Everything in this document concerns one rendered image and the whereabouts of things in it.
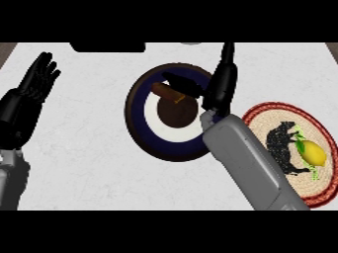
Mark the round woven bear placemat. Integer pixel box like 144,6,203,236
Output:
240,101,338,210

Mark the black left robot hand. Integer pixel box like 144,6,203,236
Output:
0,51,61,150

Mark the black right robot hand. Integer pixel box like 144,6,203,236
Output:
160,42,239,116

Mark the yellow lemon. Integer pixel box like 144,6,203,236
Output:
295,139,327,168

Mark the black appliance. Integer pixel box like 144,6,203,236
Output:
67,42,147,53

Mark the blue white brown plate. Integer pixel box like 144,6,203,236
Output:
123,62,227,163

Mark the brown sweet potato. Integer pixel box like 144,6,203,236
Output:
150,81,185,104

